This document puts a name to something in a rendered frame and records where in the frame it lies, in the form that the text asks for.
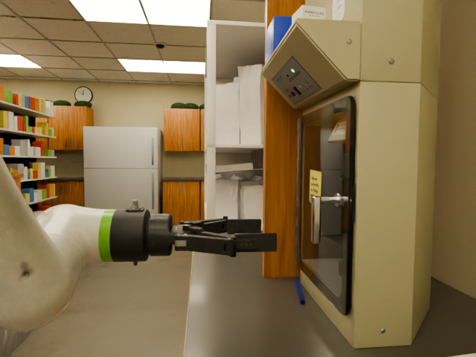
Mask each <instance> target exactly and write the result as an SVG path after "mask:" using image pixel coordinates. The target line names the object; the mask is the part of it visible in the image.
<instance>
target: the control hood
mask: <svg viewBox="0 0 476 357"><path fill-rule="evenodd" d="M292 56H293V57H294V58H295V59H296V61H297V62H298V63H299V64H300V65H301V66H302V67H303V69H304V70H305V71H306V72H307V73H308V74H309V75H310V76H311V77H312V78H313V79H314V80H315V81H316V82H317V84H318V85H319V86H320V87H321V88H322V89H320V90H319V91H317V92H316V93H314V94H312V95H311V96H309V97H307V98H305V99H304V100H302V101H301V102H299V103H297V104H295V105H294V104H293V103H292V102H291V101H290V99H289V98H288V97H287V96H286V95H285V94H284V93H283V92H282V91H281V90H280V89H279V88H278V87H277V86H276V85H275V84H274V83H273V82H272V78H274V76H275V75H276V74H277V73H278V72H279V71H280V70H281V68H282V67H283V66H284V65H285V63H286V62H287V61H288V60H289V59H290V58H291V57H292ZM360 63H361V23H360V21H337V20H324V19H311V18H297V19H296V20H295V21H294V22H293V24H292V25H291V27H290V28H289V30H288V32H287V33H286V34H285V36H284V37H283V39H282V40H281V42H280V43H279V45H278V46H277V48H276V49H275V51H274V52H273V54H272V55H271V57H270V58H269V60H268V61H267V63H266V64H265V66H264V67H263V69H262V70H261V73H262V75H263V76H264V77H265V79H266V80H267V81H268V82H269V83H270V84H271V85H272V86H273V87H274V89H275V90H276V91H277V92H278V93H279V94H280V95H281V96H282V97H283V98H284V99H285V100H286V101H287V102H288V103H289V104H290V105H291V106H292V108H294V109H295V110H302V109H304V108H306V107H308V106H311V105H312V104H314V103H316V102H318V101H321V100H322V99H324V98H326V97H328V96H330V95H332V94H334V93H336V92H337V91H340V90H342V89H344V88H346V87H347V86H350V85H352V84H354V83H356V82H357V81H358V80H360Z"/></svg>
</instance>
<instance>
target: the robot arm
mask: <svg viewBox="0 0 476 357"><path fill-rule="evenodd" d="M224 232H227V234H234V236H233V235H232V236H231V235H226V234H220V233H224ZM173 245H175V251H195V252H202V253H208V254H220V255H227V256H230V257H235V256H236V252H264V251H277V234H276V233H261V219H228V216H223V218H219V219H211V220H196V221H181V222H179V225H173V216H172V215H171V214H151V217H150V212H149V211H148V209H145V208H139V206H138V200H132V207H131V208H128V209H95V208H86V207H82V206H78V205H71V204H62V205H56V206H53V207H51V208H48V209H46V210H45V211H43V212H42V213H40V214H39V215H38V216H37V217H36V216H35V215H34V213H33V211H32V210H31V209H30V207H29V205H28V204H27V202H26V200H25V198H24V197H23V195H22V193H21V192H20V190H19V188H18V186H17V185H16V182H15V181H14V179H13V177H12V175H11V173H10V171H9V170H8V168H7V166H6V164H5V162H4V160H3V158H2V156H1V154H0V327H1V328H3V329H6V330H9V331H14V332H26V331H31V330H34V329H38V328H41V327H43V326H45V325H47V324H49V323H50V322H52V321H53V320H55V319H56V318H58V317H59V316H60V315H61V314H62V313H63V312H64V310H65V309H66V307H67V305H68V304H69V302H70V300H71V298H72V296H73V293H74V289H75V287H76V285H77V281H78V279H79V277H80V275H81V272H82V271H83V269H84V267H85V265H86V264H92V263H101V262H131V261H132V262H133V264H134V266H137V262H138V261H146V260H147V259H148V257H149V255H150V256H170V255H171V253H172V250H173Z"/></svg>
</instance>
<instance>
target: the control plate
mask: <svg viewBox="0 0 476 357"><path fill-rule="evenodd" d="M291 69H294V71H295V73H294V72H292V70H291ZM286 74H288V75H289V78H288V77H287V76H286ZM306 81H308V82H309V84H307V85H306V84H305V83H306ZM272 82H273V83H274V84H275V85H276V86H277V87H278V88H279V89H280V90H281V91H282V92H283V93H284V94H285V95H286V96H287V97H288V98H289V99H290V101H291V102H292V103H293V104H294V105H295V104H297V103H299V102H301V101H302V100H304V99H305V98H307V97H309V96H311V95H312V94H314V93H316V92H317V91H319V90H320V89H322V88H321V87H320V86H319V85H318V84H317V82H316V81H315V80H314V79H313V78H312V77H311V76H310V75H309V74H308V73H307V72H306V71H305V70H304V69H303V67H302V66H301V65H300V64H299V63H298V62H297V61H296V59H295V58H294V57H293V56H292V57H291V58H290V59H289V60H288V61H287V62H286V63H285V65H284V66H283V67H282V68H281V69H280V71H279V72H278V73H277V74H276V75H275V76H274V78H272ZM302 84H304V85H305V87H302ZM294 86H295V87H296V88H297V89H298V88H299V86H301V88H302V89H298V90H299V92H300V93H301V95H299V94H298V93H297V92H296V91H295V90H294V89H293V87H294ZM291 91H292V92H294V93H295V96H292V95H291V93H290V92H291ZM289 95H291V97H292V98H291V97H289Z"/></svg>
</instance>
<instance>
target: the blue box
mask: <svg viewBox="0 0 476 357"><path fill-rule="evenodd" d="M291 25H292V17H291V16H274V17H273V20H272V21H271V24H270V26H269V27H268V30H267V31H266V63H267V61H268V60H269V58H270V57H271V55H272V54H273V52H274V51H275V49H276V48H277V47H278V45H279V43H280V42H281V40H282V39H283V37H284V36H285V34H286V33H287V32H288V30H289V28H290V27H291Z"/></svg>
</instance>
